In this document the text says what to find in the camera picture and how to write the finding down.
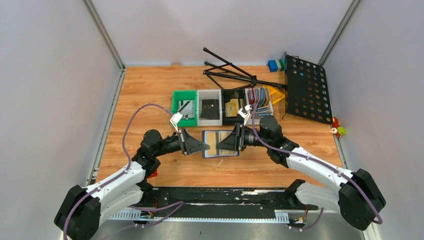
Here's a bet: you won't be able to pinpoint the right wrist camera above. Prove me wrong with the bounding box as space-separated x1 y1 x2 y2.
237 104 252 126

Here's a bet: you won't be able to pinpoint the gold cards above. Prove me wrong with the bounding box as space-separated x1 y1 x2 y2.
225 98 245 118

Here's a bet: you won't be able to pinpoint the silver cards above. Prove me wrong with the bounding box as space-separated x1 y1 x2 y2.
177 100 195 120

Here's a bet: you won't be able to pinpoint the gold card in holder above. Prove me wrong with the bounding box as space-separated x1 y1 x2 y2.
216 130 237 156

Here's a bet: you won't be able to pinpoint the colourful small toy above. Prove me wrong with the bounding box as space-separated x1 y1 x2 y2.
331 117 347 138

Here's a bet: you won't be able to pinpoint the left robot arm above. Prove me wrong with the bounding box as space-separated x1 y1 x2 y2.
53 128 210 240

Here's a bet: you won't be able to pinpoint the black perforated stand plate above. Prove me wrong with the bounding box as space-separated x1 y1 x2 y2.
284 54 333 125

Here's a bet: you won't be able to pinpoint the red toy block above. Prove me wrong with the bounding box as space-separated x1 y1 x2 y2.
147 170 158 179

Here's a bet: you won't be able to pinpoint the black music stand tripod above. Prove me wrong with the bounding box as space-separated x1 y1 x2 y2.
202 47 288 90

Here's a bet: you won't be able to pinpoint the purple cable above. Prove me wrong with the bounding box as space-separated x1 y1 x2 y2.
250 102 383 232
62 103 185 240

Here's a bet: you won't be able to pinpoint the green bin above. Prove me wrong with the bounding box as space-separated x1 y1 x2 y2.
171 90 198 128

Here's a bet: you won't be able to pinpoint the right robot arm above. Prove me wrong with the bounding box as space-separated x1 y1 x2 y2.
216 116 387 231

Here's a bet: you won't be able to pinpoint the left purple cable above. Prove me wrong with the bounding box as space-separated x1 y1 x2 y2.
62 103 185 240

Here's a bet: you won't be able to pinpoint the yellow triangle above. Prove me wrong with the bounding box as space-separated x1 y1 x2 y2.
264 85 286 105

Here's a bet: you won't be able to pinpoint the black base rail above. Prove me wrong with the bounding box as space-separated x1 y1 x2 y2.
135 186 318 220

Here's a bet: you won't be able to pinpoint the blue green white blocks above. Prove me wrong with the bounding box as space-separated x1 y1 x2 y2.
267 59 286 73

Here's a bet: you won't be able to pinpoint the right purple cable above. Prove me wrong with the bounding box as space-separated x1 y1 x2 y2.
250 102 383 232

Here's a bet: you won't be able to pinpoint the black cards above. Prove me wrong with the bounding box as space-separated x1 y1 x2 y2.
200 99 220 120

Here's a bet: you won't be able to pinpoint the white bin with card holders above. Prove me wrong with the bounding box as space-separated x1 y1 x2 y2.
245 87 274 120

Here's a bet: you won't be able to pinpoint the white bin with black cards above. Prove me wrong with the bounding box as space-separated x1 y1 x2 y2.
196 89 223 126

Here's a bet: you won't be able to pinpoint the blue card holder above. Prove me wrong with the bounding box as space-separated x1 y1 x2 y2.
202 130 240 159

